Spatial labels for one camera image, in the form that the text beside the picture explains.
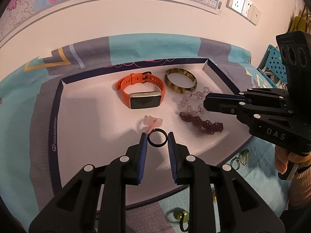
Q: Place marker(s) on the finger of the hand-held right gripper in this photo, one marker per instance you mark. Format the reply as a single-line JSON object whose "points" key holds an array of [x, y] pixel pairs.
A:
{"points": [[264, 93], [218, 105]]}

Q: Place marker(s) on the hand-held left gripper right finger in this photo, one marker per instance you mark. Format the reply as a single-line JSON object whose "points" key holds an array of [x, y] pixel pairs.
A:
{"points": [[171, 155]]}

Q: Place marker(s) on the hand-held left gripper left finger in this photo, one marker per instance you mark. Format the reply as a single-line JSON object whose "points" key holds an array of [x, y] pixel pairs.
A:
{"points": [[143, 155]]}

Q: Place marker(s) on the tortoiseshell bangle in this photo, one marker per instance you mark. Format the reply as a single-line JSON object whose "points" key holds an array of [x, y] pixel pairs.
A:
{"points": [[177, 88]]}

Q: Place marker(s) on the orange smartwatch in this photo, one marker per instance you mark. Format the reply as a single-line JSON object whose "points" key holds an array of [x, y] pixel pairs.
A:
{"points": [[144, 101]]}

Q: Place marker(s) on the navy shallow box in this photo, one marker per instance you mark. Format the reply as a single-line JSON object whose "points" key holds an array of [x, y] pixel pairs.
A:
{"points": [[97, 126]]}

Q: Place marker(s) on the green charm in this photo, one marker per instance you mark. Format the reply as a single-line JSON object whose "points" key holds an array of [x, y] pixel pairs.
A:
{"points": [[181, 216]]}

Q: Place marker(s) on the person's right forearm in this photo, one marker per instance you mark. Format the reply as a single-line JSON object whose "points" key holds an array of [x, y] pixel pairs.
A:
{"points": [[302, 189]]}

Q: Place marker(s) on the person's right hand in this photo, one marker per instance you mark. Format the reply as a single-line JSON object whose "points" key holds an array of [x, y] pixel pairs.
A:
{"points": [[281, 160]]}

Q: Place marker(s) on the blue perforated rack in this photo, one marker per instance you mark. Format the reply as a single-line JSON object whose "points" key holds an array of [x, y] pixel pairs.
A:
{"points": [[274, 63]]}

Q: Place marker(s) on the yellow plastic object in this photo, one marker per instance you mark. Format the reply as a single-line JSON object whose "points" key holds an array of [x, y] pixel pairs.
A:
{"points": [[300, 23]]}

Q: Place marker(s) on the teal grey patterned blanket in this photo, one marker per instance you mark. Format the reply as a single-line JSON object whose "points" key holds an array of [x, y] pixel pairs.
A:
{"points": [[24, 102]]}

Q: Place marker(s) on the white wall plate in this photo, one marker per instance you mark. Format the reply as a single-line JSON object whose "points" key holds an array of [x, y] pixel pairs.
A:
{"points": [[255, 15]]}

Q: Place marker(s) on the white wall socket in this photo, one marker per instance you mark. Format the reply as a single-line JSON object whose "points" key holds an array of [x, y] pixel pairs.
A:
{"points": [[237, 0], [247, 6]]}

